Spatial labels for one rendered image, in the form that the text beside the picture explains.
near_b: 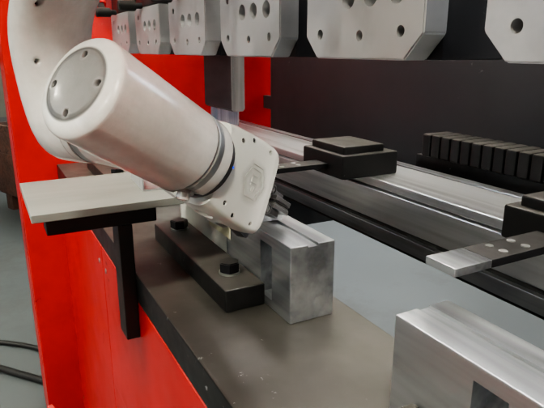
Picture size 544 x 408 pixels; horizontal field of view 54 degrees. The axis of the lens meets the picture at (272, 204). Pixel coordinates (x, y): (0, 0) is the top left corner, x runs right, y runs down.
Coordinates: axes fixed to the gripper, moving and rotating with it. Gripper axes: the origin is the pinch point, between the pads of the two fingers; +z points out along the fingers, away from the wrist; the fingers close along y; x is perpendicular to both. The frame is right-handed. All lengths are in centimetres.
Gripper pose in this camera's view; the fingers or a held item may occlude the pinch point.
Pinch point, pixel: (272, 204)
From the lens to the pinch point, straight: 66.6
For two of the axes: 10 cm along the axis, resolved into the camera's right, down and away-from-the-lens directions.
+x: -8.5, -1.5, 5.1
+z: 4.6, 2.8, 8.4
